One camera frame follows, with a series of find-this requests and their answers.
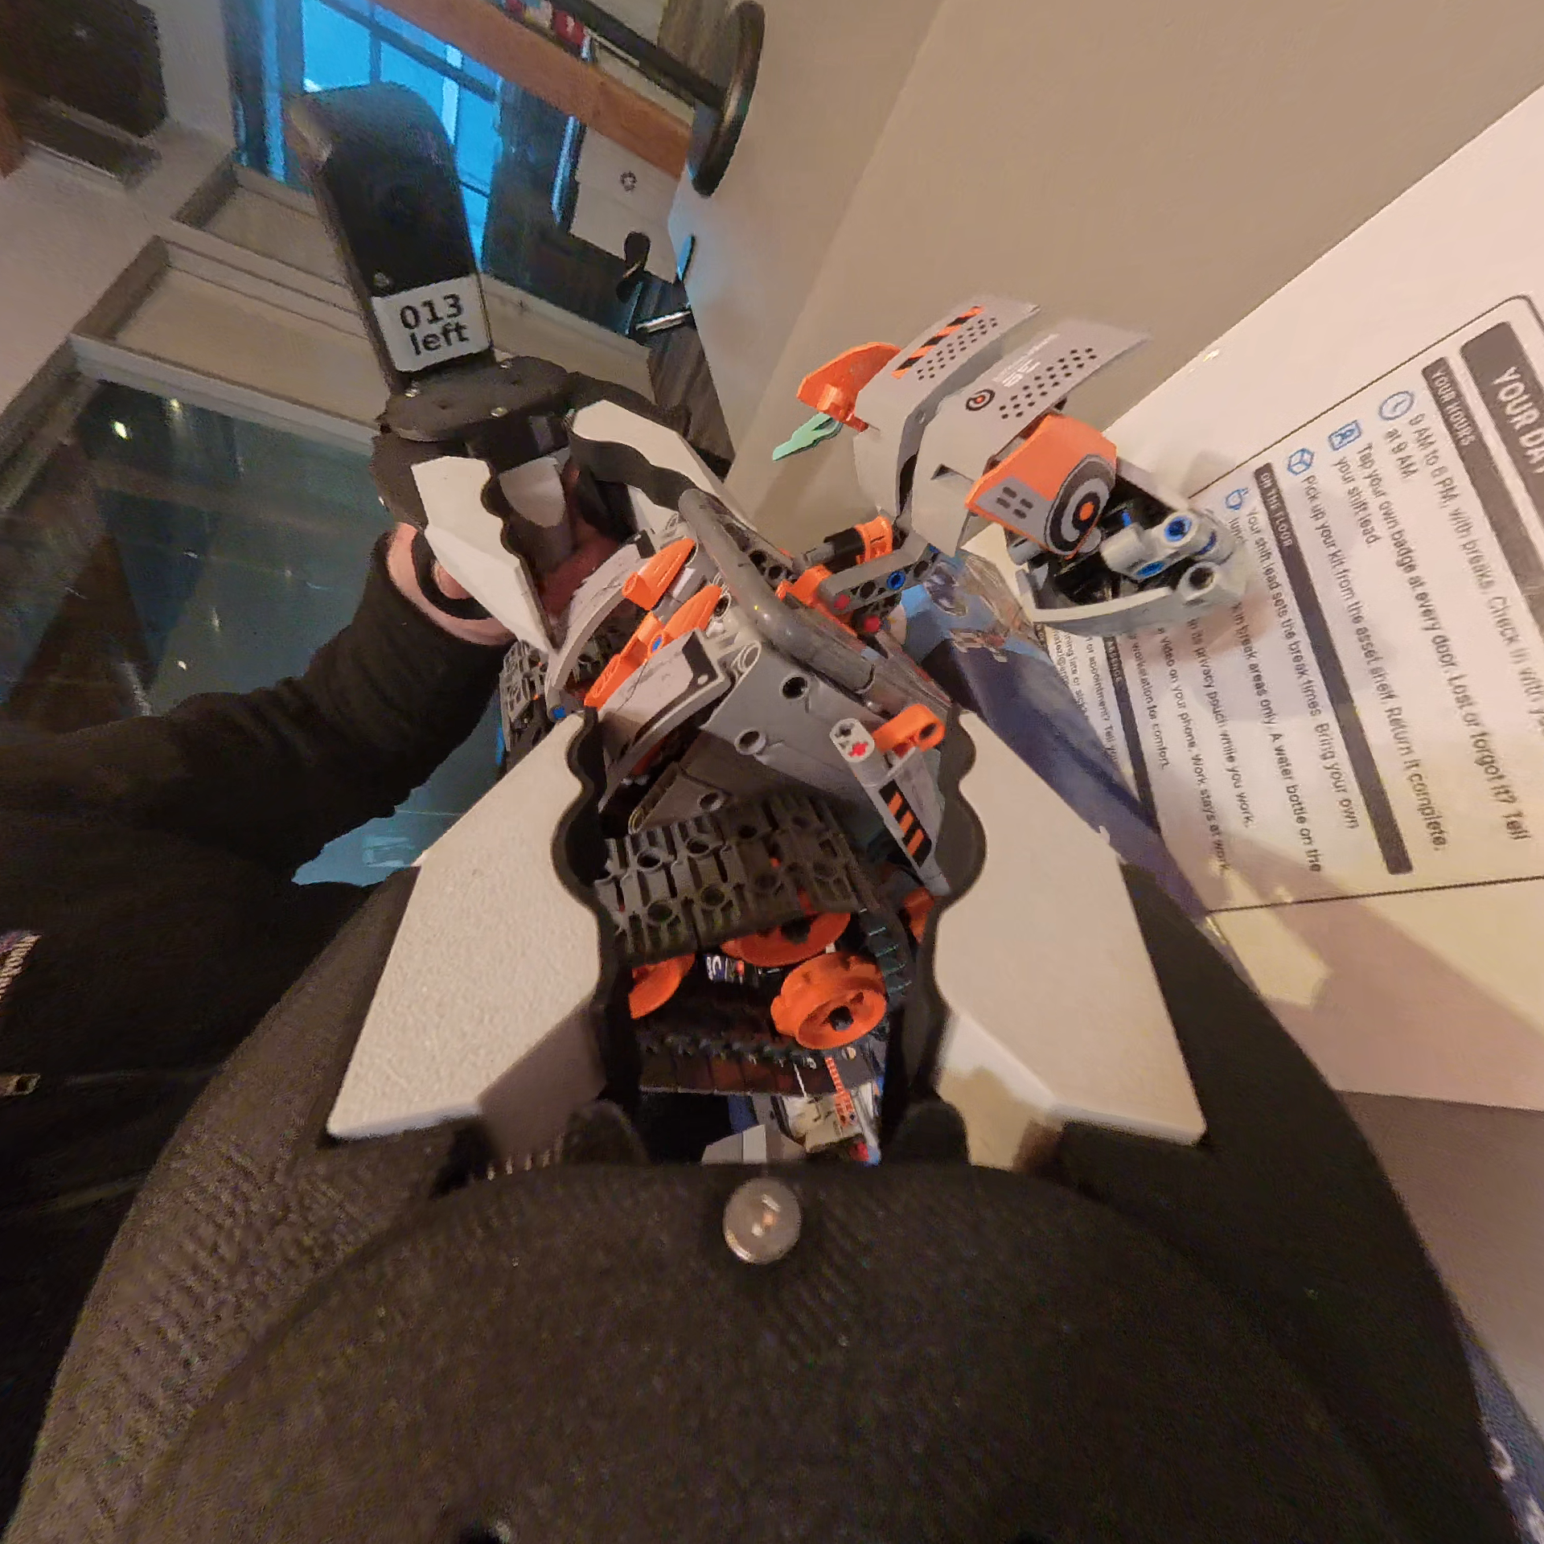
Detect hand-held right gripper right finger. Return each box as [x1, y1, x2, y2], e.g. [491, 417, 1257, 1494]
[927, 712, 1207, 1171]

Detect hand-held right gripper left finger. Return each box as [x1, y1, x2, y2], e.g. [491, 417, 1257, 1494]
[326, 714, 644, 1142]

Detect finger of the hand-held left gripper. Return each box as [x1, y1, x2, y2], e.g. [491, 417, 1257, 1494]
[407, 454, 560, 656]
[564, 400, 728, 544]

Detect black orange tracked toy robot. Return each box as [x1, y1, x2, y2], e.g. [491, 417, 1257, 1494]
[499, 295, 1250, 1130]

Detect person's left forearm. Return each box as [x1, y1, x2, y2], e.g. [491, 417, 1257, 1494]
[0, 568, 515, 882]

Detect person's left hand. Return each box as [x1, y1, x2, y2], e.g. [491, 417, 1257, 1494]
[384, 528, 604, 620]

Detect blue robot kit box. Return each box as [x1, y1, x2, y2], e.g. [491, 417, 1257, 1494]
[699, 568, 1221, 1166]

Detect printed notice sheet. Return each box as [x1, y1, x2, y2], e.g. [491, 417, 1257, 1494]
[1036, 80, 1544, 1117]

